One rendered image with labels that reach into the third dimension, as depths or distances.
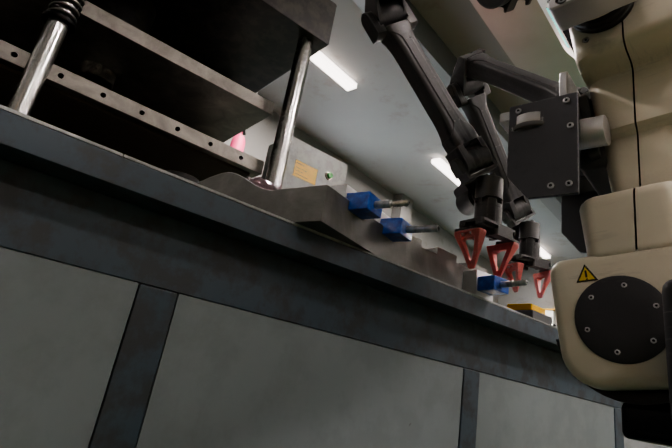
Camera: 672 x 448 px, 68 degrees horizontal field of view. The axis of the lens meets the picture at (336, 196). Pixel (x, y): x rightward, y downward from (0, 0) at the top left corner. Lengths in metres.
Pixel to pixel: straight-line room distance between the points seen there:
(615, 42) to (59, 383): 0.83
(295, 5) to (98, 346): 1.55
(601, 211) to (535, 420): 0.63
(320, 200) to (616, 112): 0.45
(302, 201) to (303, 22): 1.31
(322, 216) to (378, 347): 0.28
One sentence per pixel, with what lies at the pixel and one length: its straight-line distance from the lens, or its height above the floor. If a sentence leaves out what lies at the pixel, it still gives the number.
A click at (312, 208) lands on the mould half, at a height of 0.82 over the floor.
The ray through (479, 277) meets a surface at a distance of 1.02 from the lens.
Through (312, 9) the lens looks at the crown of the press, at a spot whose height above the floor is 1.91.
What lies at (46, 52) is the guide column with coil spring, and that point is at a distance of 1.57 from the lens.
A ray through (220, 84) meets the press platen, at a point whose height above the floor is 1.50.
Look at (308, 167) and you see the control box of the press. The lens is 1.95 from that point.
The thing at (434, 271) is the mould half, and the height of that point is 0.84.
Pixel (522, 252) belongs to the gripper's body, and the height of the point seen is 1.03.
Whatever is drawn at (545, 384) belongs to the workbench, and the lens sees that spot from 1.29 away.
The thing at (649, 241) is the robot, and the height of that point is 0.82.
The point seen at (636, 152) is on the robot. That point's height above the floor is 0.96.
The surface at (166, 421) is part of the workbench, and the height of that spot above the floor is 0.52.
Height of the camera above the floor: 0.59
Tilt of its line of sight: 21 degrees up
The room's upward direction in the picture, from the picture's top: 10 degrees clockwise
